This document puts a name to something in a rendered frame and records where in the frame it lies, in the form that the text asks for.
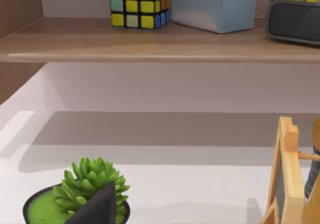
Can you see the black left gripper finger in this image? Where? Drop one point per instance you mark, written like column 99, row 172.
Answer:
column 100, row 206

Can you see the green succulent in black pot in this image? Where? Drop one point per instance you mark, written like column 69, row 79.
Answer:
column 82, row 191

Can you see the wooden framed blackboard easel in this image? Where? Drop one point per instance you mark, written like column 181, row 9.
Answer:
column 287, row 174

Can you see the large colourful puzzle cube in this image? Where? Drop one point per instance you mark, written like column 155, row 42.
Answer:
column 140, row 5

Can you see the light blue tissue box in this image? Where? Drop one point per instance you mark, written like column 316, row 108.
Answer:
column 215, row 9

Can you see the wooden open shelf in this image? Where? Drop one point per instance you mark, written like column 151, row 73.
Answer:
column 140, row 44

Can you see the yellow and grey object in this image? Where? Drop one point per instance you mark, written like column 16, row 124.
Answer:
column 315, row 164

